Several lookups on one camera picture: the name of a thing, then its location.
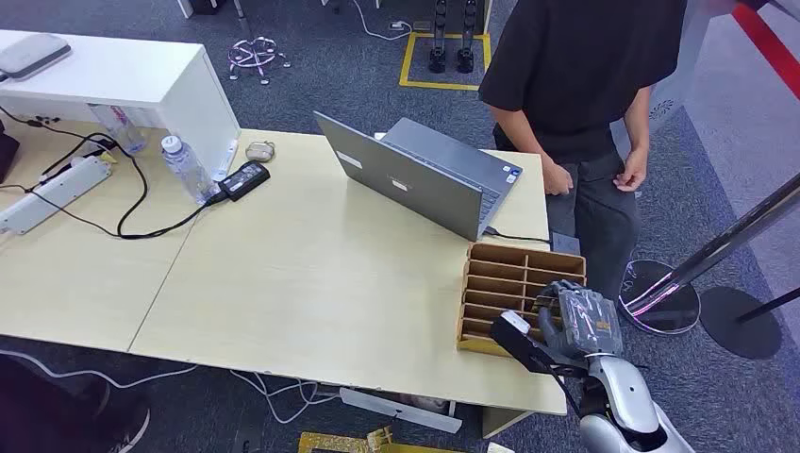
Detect white cable tray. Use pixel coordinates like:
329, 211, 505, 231
338, 386, 464, 436

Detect person's left hand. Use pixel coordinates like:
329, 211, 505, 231
612, 147, 651, 193

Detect white cabinet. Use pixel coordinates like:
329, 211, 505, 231
0, 28, 242, 183

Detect chrome stanchion post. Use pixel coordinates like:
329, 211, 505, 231
624, 174, 800, 315

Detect black stanchion post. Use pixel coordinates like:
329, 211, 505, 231
736, 286, 800, 325

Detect grey flat device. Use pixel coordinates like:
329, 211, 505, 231
0, 32, 73, 83

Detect clear bottle red label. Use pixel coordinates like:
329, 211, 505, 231
86, 103, 149, 157

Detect black adapter cable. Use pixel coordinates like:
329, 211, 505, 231
0, 105, 227, 242

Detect chrome stanchion base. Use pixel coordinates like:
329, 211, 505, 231
618, 259, 703, 336

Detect white cables under desk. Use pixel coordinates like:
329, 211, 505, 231
229, 368, 342, 427

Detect grey earbuds case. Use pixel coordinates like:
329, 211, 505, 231
243, 140, 276, 164

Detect wooden slotted card organizer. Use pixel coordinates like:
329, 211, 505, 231
455, 242, 588, 360

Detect black power adapter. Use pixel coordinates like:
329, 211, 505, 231
218, 159, 273, 203

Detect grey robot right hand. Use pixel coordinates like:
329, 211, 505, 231
537, 279, 625, 362

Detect person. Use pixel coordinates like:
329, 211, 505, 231
477, 0, 690, 303

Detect black stanchion base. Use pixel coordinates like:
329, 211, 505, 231
698, 285, 784, 361

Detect yellow frame on floor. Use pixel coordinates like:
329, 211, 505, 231
297, 426, 467, 453

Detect white power strip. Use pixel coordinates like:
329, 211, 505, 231
0, 155, 113, 238

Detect black laptop cable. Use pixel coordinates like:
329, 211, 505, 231
483, 226, 554, 245

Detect clear water bottle white cap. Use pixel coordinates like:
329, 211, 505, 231
160, 134, 221, 207

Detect white floor cable with plug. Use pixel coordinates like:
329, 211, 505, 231
349, 0, 414, 43

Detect black shoe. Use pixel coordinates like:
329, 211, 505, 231
75, 377, 152, 453

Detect wooden desk leg panel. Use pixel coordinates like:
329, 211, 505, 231
480, 405, 536, 441

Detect red barrier belt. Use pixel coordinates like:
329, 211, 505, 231
729, 2, 800, 103

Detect person's right hand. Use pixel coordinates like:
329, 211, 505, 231
540, 155, 575, 197

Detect black robot leg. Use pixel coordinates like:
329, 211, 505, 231
427, 0, 449, 75
456, 0, 478, 75

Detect grey open laptop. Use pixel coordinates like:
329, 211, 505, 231
312, 110, 525, 243

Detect black object at desk edge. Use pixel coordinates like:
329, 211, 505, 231
0, 120, 21, 185

